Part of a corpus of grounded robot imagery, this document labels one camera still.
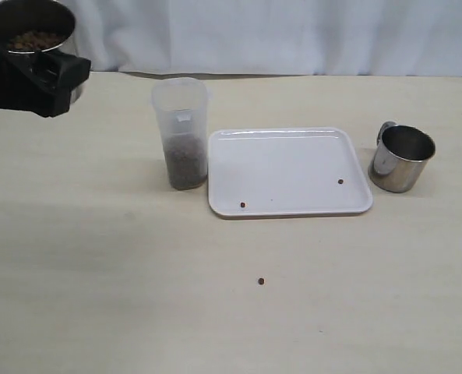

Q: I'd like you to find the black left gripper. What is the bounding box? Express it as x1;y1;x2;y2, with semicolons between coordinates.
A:
0;44;91;117

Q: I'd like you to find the steel cup with pellets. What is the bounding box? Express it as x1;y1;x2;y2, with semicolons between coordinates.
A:
0;1;79;68

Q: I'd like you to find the translucent plastic tall container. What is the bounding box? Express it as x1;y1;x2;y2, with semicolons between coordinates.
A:
151;77;208;190

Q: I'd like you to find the white plastic tray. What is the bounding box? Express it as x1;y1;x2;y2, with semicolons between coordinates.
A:
208;127;373;218

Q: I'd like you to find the white curtain backdrop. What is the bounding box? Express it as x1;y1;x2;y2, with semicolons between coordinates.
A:
68;1;462;76

